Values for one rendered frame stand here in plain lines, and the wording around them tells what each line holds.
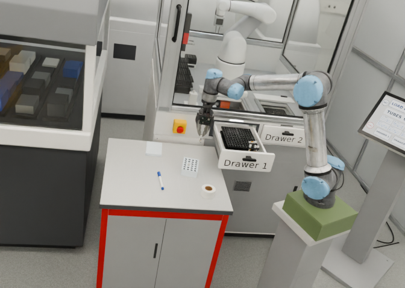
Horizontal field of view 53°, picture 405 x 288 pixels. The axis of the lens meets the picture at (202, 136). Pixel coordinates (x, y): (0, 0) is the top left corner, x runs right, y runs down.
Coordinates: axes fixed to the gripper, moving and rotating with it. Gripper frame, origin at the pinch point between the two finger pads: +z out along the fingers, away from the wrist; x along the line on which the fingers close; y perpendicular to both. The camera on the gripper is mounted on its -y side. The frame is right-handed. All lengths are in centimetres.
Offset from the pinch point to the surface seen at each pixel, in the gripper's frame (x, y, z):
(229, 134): 15.9, -17.9, 7.3
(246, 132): 26.1, -24.1, 7.2
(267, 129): 39, -32, 6
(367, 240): 125, -30, 72
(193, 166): -0.7, 5.0, 17.8
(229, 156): 16.3, 5.1, 7.8
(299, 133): 59, -36, 7
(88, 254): -53, 3, 98
